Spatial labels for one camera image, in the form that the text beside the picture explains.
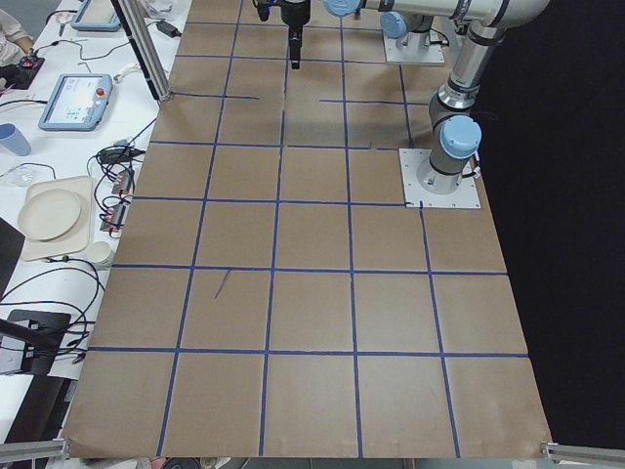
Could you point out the right teach pendant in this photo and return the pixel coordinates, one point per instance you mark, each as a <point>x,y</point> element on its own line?
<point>96,15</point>

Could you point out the aluminium frame post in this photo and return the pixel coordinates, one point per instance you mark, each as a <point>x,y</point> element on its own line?
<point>133,23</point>

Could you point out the beige tray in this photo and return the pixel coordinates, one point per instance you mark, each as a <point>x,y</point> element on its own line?
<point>78,237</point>

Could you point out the left teach pendant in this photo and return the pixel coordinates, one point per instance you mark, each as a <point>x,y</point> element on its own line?
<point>77,103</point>

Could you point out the seated person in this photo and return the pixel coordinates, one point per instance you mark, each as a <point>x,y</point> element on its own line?
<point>15,41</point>

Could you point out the blue plastic cup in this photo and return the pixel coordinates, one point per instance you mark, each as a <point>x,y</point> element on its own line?
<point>12,139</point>

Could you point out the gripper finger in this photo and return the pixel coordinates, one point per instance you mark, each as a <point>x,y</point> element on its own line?
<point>295,58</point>

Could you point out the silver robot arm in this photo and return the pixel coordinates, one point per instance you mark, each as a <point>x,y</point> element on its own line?
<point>409,30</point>
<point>457,135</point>

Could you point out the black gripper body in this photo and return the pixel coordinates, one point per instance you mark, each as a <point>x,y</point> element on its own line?
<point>294,14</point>

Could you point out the beige round plate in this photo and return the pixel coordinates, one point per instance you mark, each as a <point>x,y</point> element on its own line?
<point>49,214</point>

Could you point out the usb hub box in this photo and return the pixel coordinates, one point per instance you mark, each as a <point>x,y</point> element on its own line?
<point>113,219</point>
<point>124,182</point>

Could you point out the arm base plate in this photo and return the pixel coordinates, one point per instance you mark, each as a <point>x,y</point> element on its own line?
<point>433,56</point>
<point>416,196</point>

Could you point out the black power adapter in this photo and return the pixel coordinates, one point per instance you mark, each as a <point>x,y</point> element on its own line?
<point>168,29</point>

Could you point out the teach pendant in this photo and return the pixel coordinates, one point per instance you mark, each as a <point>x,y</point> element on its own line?
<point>96,15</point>
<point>77,103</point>

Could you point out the white paper cup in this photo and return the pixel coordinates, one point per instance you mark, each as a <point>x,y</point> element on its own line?
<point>100,254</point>

